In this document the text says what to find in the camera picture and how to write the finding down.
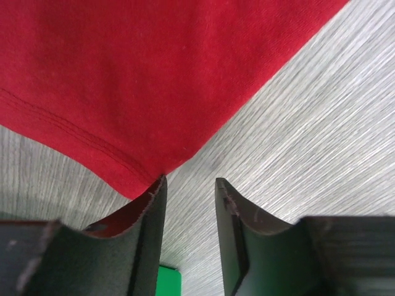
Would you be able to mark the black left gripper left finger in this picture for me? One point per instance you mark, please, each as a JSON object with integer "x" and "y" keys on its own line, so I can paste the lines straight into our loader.
{"x": 117, "y": 255}

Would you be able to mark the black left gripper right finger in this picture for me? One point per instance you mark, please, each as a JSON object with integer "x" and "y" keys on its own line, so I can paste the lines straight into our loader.
{"x": 319, "y": 255}

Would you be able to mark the green plastic bin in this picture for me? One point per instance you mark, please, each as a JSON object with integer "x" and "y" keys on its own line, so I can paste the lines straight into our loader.
{"x": 168, "y": 282}

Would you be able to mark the dark red t-shirt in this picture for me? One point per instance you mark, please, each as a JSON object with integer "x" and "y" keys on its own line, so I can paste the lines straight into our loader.
{"x": 133, "y": 89}

